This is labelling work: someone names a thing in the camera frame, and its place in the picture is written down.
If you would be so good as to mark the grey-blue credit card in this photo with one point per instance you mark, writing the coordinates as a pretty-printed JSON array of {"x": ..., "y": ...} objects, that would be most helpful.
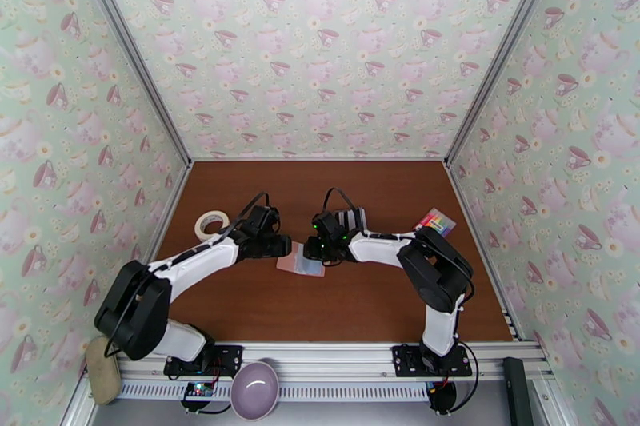
[{"x": 309, "y": 265}]

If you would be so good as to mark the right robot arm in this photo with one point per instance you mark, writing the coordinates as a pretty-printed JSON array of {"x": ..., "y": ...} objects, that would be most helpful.
[{"x": 380, "y": 247}]

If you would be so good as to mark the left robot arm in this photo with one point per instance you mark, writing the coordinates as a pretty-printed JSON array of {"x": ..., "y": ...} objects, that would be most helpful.
[{"x": 200, "y": 259}]

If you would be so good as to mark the beige masking tape roll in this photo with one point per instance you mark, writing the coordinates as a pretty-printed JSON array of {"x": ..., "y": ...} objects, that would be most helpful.
[{"x": 202, "y": 230}]

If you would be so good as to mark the highlighter pen pack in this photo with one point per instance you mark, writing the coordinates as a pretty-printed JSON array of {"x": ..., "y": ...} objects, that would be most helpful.
[{"x": 435, "y": 224}]

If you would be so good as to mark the purple bowl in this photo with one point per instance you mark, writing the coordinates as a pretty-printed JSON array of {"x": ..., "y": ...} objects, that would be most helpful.
[{"x": 254, "y": 389}]

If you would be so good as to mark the small circuit board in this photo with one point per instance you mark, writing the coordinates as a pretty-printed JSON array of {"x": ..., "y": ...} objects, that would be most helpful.
[{"x": 199, "y": 390}]

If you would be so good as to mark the black round disc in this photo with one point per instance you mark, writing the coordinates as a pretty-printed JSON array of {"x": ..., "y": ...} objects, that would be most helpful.
[{"x": 442, "y": 397}]

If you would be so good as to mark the black rectangular box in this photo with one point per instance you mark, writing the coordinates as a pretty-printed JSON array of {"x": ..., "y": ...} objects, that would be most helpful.
[{"x": 517, "y": 389}]

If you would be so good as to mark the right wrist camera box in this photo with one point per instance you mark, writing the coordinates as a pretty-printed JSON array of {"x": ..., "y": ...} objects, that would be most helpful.
[{"x": 325, "y": 222}]

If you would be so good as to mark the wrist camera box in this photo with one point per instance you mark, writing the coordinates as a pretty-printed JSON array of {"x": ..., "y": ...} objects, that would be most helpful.
[
  {"x": 325, "y": 222},
  {"x": 264, "y": 219}
]

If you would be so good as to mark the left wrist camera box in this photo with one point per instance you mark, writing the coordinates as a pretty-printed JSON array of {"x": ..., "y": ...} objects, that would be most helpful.
[{"x": 264, "y": 219}]

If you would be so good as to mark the aluminium table side rail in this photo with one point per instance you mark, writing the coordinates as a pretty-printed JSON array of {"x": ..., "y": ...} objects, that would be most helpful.
[
  {"x": 480, "y": 240},
  {"x": 175, "y": 205}
]

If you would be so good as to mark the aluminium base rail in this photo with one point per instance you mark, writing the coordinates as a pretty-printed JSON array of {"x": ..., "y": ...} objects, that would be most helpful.
[{"x": 320, "y": 354}]

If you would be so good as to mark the aluminium frame corner post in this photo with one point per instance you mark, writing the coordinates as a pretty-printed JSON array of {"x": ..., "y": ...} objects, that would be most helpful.
[
  {"x": 130, "y": 50},
  {"x": 505, "y": 50}
]

